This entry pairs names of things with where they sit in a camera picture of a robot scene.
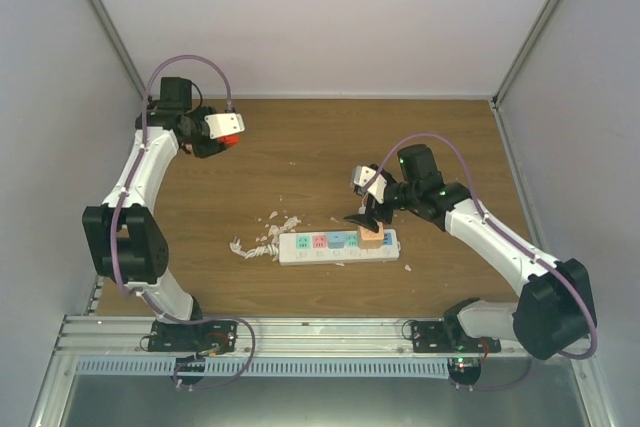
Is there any tan wooden plug adapter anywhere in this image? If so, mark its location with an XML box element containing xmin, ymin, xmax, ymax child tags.
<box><xmin>357</xmin><ymin>227</ymin><xmax>384</xmax><ymax>249</ymax></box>

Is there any red cube plug adapter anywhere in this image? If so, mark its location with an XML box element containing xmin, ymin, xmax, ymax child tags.
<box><xmin>219</xmin><ymin>135</ymin><xmax>240</xmax><ymax>148</ymax></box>

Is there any blue plug adapter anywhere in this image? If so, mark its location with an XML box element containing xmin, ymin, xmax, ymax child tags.
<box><xmin>327</xmin><ymin>231</ymin><xmax>347</xmax><ymax>249</ymax></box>

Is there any white power strip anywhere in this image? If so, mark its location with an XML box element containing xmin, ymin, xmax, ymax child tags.
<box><xmin>278</xmin><ymin>229</ymin><xmax>401</xmax><ymax>266</ymax></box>

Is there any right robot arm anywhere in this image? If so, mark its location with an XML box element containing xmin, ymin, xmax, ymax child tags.
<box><xmin>347</xmin><ymin>144</ymin><xmax>598</xmax><ymax>360</ymax></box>

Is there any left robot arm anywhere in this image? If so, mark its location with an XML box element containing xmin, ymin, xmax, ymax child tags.
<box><xmin>82</xmin><ymin>77</ymin><xmax>244</xmax><ymax>351</ymax></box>

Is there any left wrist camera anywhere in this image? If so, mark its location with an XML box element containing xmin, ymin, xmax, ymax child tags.
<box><xmin>204</xmin><ymin>112</ymin><xmax>246</xmax><ymax>139</ymax></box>

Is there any white power strip cord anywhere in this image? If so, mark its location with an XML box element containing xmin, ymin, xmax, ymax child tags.
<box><xmin>228</xmin><ymin>235</ymin><xmax>280</xmax><ymax>262</ymax></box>

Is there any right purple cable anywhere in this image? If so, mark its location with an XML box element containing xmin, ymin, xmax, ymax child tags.
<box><xmin>362</xmin><ymin>134</ymin><xmax>600</xmax><ymax>359</ymax></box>

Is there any purple cable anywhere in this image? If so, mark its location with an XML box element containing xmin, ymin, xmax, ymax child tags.
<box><xmin>109</xmin><ymin>54</ymin><xmax>257</xmax><ymax>391</ymax></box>
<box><xmin>362</xmin><ymin>134</ymin><xmax>600</xmax><ymax>359</ymax></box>

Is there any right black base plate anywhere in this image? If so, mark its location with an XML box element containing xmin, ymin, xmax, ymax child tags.
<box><xmin>407</xmin><ymin>320</ymin><xmax>502</xmax><ymax>354</ymax></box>

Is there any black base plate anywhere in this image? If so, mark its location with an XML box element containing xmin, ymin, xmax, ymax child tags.
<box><xmin>407</xmin><ymin>320</ymin><xmax>502</xmax><ymax>354</ymax></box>
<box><xmin>139</xmin><ymin>320</ymin><xmax>238</xmax><ymax>358</ymax></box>

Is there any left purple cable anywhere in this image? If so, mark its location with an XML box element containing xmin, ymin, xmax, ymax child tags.
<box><xmin>109</xmin><ymin>54</ymin><xmax>257</xmax><ymax>391</ymax></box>

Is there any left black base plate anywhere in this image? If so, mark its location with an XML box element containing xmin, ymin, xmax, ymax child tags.
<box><xmin>139</xmin><ymin>320</ymin><xmax>238</xmax><ymax>358</ymax></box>

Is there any slotted cable duct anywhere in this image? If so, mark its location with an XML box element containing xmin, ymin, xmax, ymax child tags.
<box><xmin>76</xmin><ymin>356</ymin><xmax>449</xmax><ymax>380</ymax></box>

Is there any aluminium front rail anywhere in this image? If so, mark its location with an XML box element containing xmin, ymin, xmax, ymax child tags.
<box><xmin>53</xmin><ymin>316</ymin><xmax>528</xmax><ymax>360</ymax></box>

